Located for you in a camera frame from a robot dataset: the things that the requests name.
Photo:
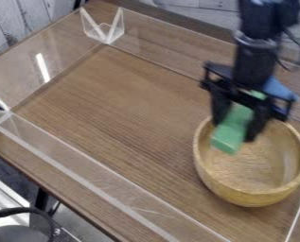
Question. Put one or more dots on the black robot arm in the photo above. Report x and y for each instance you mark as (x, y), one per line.
(266, 19)

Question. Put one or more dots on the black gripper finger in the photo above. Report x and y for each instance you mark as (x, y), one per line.
(260, 117)
(219, 103)

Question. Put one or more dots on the brown wooden bowl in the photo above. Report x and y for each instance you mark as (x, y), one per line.
(261, 174)

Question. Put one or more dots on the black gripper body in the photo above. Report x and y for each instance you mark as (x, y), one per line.
(250, 74)

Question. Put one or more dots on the green rectangular block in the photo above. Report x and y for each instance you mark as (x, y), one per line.
(227, 134)

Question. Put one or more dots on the clear acrylic enclosure wall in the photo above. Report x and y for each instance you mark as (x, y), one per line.
(100, 107)

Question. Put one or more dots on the black table leg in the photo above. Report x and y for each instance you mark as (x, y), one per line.
(42, 199)

